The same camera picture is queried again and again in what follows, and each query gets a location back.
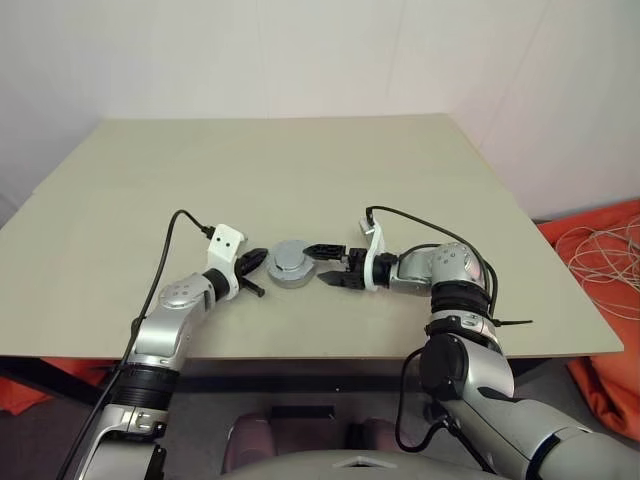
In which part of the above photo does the large orange cloth bag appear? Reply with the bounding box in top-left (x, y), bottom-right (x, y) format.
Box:
top-left (533, 199), bottom-right (640, 442)

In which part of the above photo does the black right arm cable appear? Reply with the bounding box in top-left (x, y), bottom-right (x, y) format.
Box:
top-left (364, 205), bottom-right (502, 454)

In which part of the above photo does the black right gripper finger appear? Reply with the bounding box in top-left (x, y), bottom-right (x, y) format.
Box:
top-left (316, 269), bottom-right (351, 289)
top-left (303, 241), bottom-right (348, 262)

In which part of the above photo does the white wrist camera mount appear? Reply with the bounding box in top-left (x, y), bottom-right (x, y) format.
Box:
top-left (206, 224), bottom-right (249, 302)
top-left (356, 213), bottom-right (387, 293)

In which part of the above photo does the tangled white cable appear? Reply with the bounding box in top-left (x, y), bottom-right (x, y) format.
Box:
top-left (551, 213), bottom-right (640, 292)

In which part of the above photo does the small orange cloth bag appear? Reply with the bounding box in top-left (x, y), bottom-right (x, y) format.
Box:
top-left (0, 356), bottom-right (117, 417)

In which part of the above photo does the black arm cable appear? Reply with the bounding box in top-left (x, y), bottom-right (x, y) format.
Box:
top-left (55, 209), bottom-right (217, 480)
top-left (364, 205), bottom-right (502, 454)

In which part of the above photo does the dark maroon rounded shape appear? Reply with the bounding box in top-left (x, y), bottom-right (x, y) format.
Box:
top-left (346, 416), bottom-right (412, 455)
top-left (221, 411), bottom-right (277, 475)

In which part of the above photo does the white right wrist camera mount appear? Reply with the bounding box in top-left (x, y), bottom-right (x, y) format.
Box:
top-left (356, 213), bottom-right (387, 293)

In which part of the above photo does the grey robot torso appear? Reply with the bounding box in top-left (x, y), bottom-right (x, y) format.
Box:
top-left (218, 448), bottom-right (497, 480)

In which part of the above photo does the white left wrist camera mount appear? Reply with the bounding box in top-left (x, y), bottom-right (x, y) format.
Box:
top-left (206, 224), bottom-right (249, 302)

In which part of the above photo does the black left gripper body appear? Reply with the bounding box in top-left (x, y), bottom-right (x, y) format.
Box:
top-left (232, 254), bottom-right (251, 294)

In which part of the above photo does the black flat floor box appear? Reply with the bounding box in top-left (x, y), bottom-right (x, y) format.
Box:
top-left (269, 404), bottom-right (337, 421)

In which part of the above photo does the black metal table frame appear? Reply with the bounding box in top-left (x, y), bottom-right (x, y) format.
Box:
top-left (0, 355), bottom-right (547, 409)

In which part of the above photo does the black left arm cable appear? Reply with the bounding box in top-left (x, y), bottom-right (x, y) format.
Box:
top-left (55, 209), bottom-right (217, 480)

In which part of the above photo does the dark round housing cover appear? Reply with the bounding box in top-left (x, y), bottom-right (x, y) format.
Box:
top-left (264, 239), bottom-right (318, 291)

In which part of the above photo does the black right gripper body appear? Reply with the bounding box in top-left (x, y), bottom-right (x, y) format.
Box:
top-left (341, 245), bottom-right (371, 292)

